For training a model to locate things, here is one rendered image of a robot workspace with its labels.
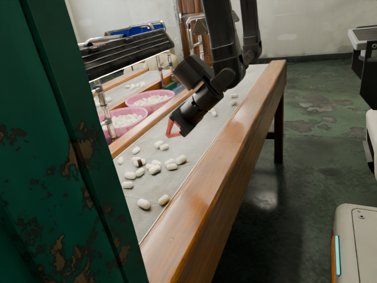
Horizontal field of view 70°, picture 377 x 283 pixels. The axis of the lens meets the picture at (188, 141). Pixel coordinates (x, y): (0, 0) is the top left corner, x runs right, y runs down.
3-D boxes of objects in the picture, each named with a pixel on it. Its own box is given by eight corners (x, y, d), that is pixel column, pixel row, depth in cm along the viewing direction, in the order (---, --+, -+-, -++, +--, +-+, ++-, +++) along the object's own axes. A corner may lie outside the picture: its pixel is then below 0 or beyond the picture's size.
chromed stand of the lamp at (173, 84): (177, 86, 194) (166, 18, 175) (164, 95, 178) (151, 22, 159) (155, 86, 202) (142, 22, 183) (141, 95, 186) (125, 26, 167)
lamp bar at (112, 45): (175, 47, 100) (171, 26, 96) (29, 106, 50) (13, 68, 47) (156, 49, 103) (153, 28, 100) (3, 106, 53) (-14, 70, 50)
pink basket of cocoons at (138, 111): (155, 122, 136) (151, 104, 132) (146, 146, 112) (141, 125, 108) (105, 127, 139) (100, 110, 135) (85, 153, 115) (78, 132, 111)
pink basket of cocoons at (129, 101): (185, 105, 153) (182, 88, 149) (162, 124, 132) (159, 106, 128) (146, 105, 164) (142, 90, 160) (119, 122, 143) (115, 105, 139)
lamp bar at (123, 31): (165, 30, 200) (164, 19, 197) (114, 44, 151) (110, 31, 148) (156, 31, 204) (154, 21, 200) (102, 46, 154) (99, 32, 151)
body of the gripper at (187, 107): (166, 117, 66) (184, 99, 62) (183, 103, 74) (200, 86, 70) (184, 136, 66) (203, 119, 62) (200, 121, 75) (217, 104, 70)
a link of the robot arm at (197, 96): (222, 99, 60) (229, 91, 65) (201, 76, 60) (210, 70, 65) (202, 117, 64) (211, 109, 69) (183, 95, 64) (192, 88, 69)
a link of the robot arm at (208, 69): (238, 77, 56) (244, 71, 63) (200, 36, 55) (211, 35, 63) (200, 113, 62) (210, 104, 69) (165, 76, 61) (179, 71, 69)
